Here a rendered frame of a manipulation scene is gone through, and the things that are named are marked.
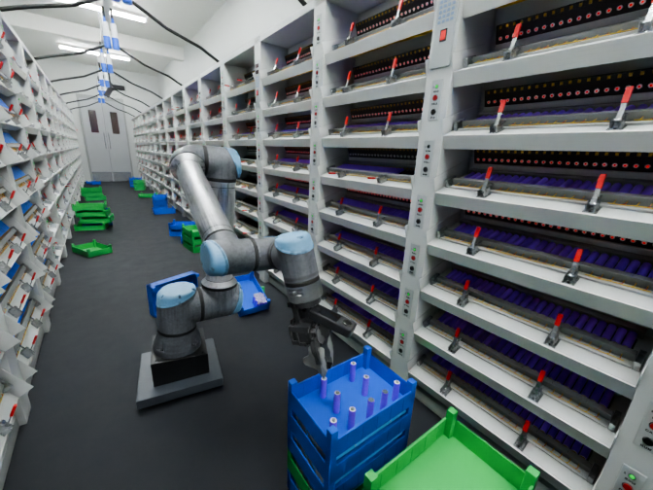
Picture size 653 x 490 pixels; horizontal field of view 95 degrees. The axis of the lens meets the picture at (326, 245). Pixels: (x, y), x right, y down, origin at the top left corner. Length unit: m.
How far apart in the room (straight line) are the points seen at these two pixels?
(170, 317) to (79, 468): 0.52
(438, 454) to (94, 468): 1.06
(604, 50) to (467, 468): 0.99
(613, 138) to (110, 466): 1.67
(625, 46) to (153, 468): 1.69
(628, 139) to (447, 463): 0.83
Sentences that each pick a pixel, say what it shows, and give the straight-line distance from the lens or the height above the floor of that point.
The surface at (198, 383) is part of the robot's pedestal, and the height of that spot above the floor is 0.06.
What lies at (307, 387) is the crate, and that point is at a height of 0.35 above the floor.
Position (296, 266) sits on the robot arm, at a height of 0.74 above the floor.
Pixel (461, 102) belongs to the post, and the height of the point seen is 1.18.
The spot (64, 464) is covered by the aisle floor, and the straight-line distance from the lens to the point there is 1.47.
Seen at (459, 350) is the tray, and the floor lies 0.33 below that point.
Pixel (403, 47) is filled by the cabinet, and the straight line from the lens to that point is 1.59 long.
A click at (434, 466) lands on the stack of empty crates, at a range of 0.89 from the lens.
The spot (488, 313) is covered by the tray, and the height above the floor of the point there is 0.52.
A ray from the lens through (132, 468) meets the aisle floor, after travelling 1.36.
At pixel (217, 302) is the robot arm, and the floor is 0.36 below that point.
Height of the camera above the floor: 1.00
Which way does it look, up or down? 17 degrees down
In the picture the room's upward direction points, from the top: 3 degrees clockwise
